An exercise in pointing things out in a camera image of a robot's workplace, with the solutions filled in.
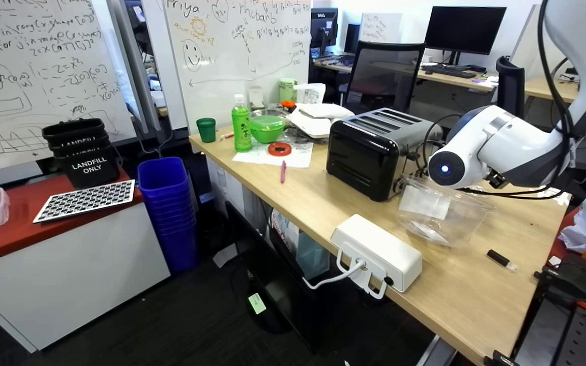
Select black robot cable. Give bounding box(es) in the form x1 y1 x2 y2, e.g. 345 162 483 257
451 0 576 201

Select narrow black monitor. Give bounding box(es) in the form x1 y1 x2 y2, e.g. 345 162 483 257
310 7 343 50

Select wooden office desk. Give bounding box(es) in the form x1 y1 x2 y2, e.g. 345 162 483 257
310 58 586 114

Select white paper sheet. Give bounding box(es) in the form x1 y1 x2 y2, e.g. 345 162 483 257
230 139 316 170

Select clear bottle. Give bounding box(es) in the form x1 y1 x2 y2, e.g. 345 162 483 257
249 83 268 114

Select large whiteboard with equations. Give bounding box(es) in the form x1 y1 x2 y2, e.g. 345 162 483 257
0 0 139 179

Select stacked blue bins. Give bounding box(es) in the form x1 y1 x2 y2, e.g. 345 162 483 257
136 157 201 276

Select white cable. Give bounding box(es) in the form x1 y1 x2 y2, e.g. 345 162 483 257
299 247 390 301

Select black and silver toaster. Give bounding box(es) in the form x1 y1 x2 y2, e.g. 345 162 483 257
323 106 444 204

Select white rectangular box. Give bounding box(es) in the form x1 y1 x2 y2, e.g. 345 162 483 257
329 211 425 295

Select black marker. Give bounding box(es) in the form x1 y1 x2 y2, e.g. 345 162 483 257
485 248 517 272

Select white cabinet with red top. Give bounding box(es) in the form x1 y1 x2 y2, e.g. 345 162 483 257
0 170 174 354

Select checkerboard calibration board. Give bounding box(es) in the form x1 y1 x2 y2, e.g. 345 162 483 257
32 178 139 226

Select green can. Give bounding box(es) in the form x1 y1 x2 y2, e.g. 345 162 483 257
277 77 299 106

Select green bowl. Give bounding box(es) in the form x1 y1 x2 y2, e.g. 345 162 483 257
249 112 290 146

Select black keyboard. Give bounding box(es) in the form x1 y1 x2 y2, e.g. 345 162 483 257
420 62 488 77

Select green bottle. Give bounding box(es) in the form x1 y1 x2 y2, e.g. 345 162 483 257
230 92 255 155

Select white paper stack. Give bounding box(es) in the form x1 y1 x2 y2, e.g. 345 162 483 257
286 100 357 142

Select dark green cup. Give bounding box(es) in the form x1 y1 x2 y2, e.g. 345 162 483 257
195 116 218 145

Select black mesh office chair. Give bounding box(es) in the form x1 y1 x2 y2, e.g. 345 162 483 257
343 39 430 118

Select green and white card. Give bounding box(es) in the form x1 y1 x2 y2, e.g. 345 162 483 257
247 291 268 318

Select wide black monitor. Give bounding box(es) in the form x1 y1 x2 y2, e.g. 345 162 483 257
423 4 508 69

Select stacked black bins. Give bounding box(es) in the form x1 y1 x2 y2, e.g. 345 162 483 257
42 118 125 192

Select whiteboard with drawings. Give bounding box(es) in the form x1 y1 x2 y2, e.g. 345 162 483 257
162 0 314 130

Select red tape roll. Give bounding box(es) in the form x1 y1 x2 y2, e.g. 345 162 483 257
266 140 293 159

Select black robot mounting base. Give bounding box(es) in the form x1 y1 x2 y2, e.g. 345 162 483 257
508 253 586 366

